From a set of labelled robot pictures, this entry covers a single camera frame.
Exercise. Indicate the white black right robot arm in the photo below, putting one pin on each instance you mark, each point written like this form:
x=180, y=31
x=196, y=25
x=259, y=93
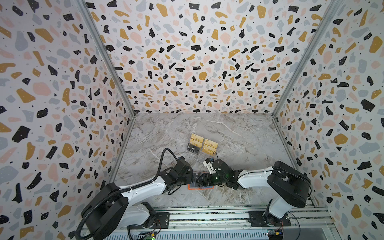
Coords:
x=292, y=187

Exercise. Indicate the aluminium corner post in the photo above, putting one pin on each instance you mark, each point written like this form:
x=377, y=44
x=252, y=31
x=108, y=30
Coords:
x=329, y=14
x=86, y=15

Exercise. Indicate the orange card holder wallet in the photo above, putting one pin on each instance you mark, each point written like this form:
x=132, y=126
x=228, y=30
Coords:
x=196, y=186

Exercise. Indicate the circuit board right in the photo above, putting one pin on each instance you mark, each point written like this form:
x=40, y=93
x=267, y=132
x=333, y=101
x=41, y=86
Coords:
x=275, y=235

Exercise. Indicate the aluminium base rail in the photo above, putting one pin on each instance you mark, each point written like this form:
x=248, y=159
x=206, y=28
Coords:
x=231, y=223

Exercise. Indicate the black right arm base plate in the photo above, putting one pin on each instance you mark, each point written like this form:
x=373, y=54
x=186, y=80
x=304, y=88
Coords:
x=263, y=219

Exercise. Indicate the aluminium corner post right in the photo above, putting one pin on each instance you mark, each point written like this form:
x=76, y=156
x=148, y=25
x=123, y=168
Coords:
x=329, y=14

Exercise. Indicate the clear acrylic card stand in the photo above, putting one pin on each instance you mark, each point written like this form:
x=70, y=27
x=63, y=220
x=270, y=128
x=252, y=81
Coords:
x=214, y=156

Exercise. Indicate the green circuit board left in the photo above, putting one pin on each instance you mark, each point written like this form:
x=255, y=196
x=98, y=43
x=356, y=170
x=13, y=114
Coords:
x=149, y=237

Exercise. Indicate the aluminium corner post left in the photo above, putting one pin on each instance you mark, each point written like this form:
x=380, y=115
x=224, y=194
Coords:
x=86, y=15

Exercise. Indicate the black card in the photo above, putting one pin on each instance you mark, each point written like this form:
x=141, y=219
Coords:
x=193, y=149

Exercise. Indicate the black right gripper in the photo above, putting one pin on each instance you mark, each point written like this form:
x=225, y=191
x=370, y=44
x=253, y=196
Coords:
x=212, y=177

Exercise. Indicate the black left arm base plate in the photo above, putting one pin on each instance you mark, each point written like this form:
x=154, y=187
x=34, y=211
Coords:
x=158, y=221

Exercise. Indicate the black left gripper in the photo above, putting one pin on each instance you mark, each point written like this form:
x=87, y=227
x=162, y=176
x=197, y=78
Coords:
x=190, y=175

